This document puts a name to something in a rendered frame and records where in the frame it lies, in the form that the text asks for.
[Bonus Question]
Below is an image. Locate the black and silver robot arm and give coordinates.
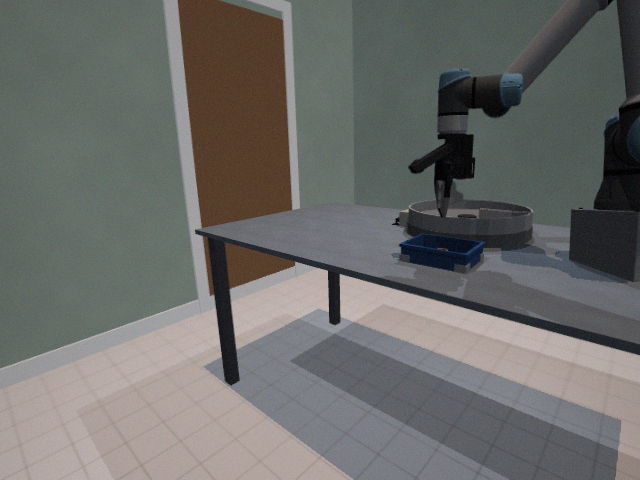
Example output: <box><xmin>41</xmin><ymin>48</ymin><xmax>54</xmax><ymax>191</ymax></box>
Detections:
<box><xmin>408</xmin><ymin>0</ymin><xmax>640</xmax><ymax>211</ymax></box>

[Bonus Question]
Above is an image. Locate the blue open crate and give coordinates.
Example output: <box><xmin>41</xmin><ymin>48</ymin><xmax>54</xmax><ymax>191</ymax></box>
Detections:
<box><xmin>399</xmin><ymin>233</ymin><xmax>484</xmax><ymax>274</ymax></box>

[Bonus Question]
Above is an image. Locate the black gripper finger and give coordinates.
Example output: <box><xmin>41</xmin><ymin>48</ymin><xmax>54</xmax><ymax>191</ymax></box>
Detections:
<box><xmin>434</xmin><ymin>175</ymin><xmax>443</xmax><ymax>217</ymax></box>
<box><xmin>440</xmin><ymin>166</ymin><xmax>463</xmax><ymax>218</ymax></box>

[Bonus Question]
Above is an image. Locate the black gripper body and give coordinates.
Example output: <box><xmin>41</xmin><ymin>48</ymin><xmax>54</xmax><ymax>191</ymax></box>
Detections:
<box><xmin>435</xmin><ymin>133</ymin><xmax>475</xmax><ymax>181</ymax></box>

